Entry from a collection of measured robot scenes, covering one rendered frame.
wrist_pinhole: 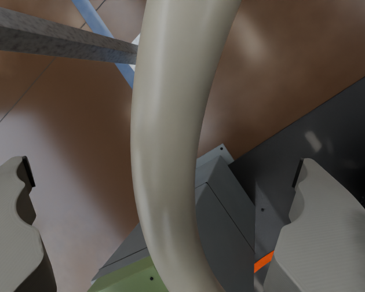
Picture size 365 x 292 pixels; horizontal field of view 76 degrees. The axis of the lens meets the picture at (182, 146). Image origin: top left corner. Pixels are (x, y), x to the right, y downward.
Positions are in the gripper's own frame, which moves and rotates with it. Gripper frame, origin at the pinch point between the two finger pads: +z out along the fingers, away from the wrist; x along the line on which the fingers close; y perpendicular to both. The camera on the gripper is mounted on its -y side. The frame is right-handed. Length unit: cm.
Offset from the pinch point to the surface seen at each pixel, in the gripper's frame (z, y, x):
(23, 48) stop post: 65, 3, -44
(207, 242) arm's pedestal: 43, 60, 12
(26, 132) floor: 163, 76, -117
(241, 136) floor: 111, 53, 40
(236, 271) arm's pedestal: 41, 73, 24
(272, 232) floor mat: 90, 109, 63
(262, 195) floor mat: 97, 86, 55
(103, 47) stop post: 95, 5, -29
